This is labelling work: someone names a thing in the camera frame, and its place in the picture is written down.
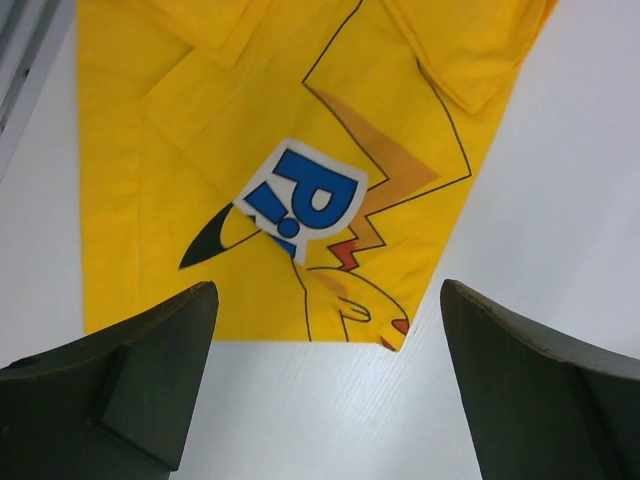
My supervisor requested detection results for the yellow Pikachu placemat cloth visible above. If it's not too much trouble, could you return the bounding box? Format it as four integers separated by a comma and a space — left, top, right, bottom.
76, 1, 555, 351

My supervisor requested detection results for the aluminium frame rail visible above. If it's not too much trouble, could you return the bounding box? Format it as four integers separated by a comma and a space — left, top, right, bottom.
0, 0, 75, 173

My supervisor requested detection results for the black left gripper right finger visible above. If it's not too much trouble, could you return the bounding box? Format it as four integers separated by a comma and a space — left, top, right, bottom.
440, 279, 639, 479

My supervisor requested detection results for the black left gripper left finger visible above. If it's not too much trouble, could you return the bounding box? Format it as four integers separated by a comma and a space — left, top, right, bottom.
1, 282, 219, 479

